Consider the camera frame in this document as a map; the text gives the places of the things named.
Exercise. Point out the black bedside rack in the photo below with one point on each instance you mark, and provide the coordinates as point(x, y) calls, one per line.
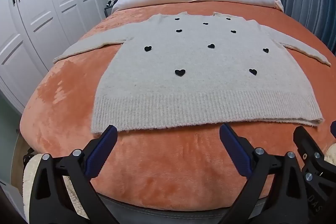
point(109, 7)

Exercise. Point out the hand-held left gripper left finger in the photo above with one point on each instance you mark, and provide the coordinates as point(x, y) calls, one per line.
point(105, 145)

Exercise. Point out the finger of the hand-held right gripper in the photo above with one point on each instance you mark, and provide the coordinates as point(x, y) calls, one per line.
point(305, 142)
point(333, 129)

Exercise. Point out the orange plush blanket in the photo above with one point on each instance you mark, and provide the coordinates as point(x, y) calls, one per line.
point(157, 174)

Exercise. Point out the white wardrobe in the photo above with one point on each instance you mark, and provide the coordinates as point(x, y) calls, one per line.
point(39, 3)

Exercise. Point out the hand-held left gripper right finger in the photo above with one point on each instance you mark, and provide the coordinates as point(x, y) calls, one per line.
point(233, 145)

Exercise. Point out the cream fleece cloth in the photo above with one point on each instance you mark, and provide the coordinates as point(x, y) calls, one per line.
point(27, 179)
point(331, 153)

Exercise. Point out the grey sweater with black hearts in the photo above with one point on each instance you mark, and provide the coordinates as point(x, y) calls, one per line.
point(189, 82)

